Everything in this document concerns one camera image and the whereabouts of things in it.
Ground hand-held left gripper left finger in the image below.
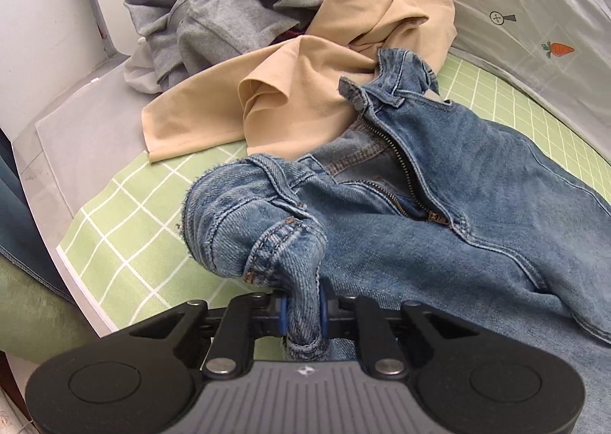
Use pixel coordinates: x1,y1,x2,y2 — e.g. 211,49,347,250
129,293,289,378

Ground grey sweatshirt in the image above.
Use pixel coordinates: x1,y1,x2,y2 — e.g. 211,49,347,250
124,0,385,82

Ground beige shirt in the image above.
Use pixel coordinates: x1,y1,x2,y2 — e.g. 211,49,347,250
141,0,456,163

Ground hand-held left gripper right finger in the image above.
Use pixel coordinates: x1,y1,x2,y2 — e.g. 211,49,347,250
319,293,483,378

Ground green cushion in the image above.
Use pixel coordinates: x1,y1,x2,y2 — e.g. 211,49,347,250
0,255,101,358

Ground white cloth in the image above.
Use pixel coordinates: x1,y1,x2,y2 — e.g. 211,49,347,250
123,38,163,94

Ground blue denim jeans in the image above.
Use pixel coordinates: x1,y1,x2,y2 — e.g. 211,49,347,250
179,47,611,363

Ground white board panel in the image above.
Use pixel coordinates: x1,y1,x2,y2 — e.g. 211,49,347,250
0,0,120,139

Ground person's denim-clad leg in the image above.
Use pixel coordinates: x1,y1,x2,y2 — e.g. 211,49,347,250
0,129,72,306

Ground green checked mat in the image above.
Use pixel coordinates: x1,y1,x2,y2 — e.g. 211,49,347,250
56,52,611,334

